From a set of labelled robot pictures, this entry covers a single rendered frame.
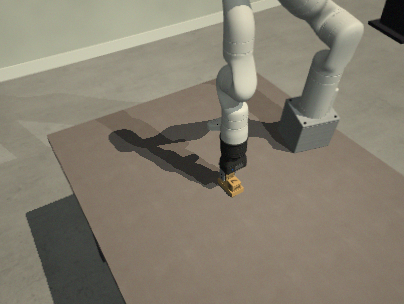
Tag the orange open tray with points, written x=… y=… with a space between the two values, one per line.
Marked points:
x=232 y=194

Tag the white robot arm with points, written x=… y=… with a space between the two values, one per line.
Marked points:
x=334 y=26

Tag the orange number cube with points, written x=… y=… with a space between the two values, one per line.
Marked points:
x=228 y=176
x=233 y=183

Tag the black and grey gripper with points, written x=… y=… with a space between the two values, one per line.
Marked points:
x=233 y=146

